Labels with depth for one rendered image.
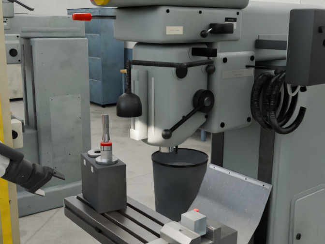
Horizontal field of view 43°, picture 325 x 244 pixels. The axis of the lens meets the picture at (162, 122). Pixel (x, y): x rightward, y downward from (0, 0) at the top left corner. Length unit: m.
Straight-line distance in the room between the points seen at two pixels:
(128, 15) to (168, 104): 0.28
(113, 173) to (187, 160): 2.09
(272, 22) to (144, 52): 0.48
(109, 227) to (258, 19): 0.89
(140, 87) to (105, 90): 7.42
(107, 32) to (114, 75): 0.87
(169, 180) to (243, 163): 1.71
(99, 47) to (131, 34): 7.30
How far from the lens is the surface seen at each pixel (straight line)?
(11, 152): 1.42
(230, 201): 1.66
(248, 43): 1.41
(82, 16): 1.25
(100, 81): 8.61
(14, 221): 3.16
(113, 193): 1.67
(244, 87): 1.40
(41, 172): 1.51
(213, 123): 1.33
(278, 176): 1.57
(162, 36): 1.14
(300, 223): 1.71
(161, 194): 3.40
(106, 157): 1.65
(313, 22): 1.22
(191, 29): 1.21
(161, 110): 1.22
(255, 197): 1.60
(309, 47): 1.22
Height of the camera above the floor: 1.68
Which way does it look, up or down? 13 degrees down
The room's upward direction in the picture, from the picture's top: straight up
